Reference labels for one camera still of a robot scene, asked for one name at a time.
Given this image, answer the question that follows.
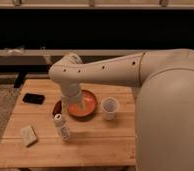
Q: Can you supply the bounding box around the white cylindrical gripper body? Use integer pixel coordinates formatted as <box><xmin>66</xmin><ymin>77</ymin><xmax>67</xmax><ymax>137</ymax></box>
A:
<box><xmin>60</xmin><ymin>82</ymin><xmax>83</xmax><ymax>113</ymax></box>

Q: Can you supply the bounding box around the small white plastic bottle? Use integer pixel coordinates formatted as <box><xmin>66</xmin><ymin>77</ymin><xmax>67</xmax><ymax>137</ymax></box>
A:
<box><xmin>54</xmin><ymin>114</ymin><xmax>70</xmax><ymax>141</ymax></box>

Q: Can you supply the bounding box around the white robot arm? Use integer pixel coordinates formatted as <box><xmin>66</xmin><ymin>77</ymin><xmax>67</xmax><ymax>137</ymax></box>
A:
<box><xmin>49</xmin><ymin>49</ymin><xmax>194</xmax><ymax>171</ymax></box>

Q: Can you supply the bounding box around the orange round plate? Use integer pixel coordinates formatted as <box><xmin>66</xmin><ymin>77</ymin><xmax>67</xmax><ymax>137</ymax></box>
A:
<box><xmin>52</xmin><ymin>89</ymin><xmax>99</xmax><ymax>119</ymax></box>

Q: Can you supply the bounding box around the clear plastic cup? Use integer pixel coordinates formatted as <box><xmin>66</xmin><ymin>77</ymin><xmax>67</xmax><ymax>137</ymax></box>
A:
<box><xmin>101</xmin><ymin>97</ymin><xmax>119</xmax><ymax>121</ymax></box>

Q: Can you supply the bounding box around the black smartphone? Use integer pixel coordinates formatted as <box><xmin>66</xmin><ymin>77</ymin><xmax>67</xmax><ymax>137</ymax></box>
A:
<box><xmin>23</xmin><ymin>93</ymin><xmax>45</xmax><ymax>104</ymax></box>

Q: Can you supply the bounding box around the beige sponge block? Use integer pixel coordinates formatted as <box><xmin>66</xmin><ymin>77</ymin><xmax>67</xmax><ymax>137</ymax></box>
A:
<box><xmin>20</xmin><ymin>125</ymin><xmax>38</xmax><ymax>147</ymax></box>

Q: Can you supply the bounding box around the wooden shelf rail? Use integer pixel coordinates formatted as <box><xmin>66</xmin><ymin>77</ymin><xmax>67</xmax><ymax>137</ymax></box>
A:
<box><xmin>0</xmin><ymin>49</ymin><xmax>138</xmax><ymax>65</ymax></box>

